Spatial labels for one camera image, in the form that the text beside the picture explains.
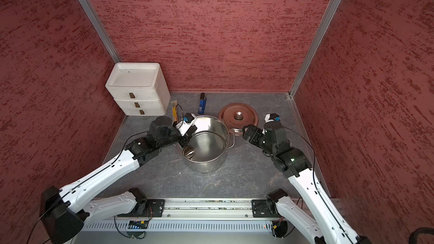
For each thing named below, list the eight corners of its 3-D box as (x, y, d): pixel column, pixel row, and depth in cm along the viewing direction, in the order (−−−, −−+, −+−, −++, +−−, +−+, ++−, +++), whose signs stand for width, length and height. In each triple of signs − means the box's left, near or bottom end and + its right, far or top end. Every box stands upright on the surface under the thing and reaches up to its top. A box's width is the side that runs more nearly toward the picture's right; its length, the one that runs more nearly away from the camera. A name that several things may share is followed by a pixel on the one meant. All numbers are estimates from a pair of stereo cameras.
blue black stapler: (199, 114, 111) (198, 109, 107) (200, 98, 121) (200, 92, 117) (205, 114, 111) (204, 109, 107) (206, 98, 121) (205, 92, 117)
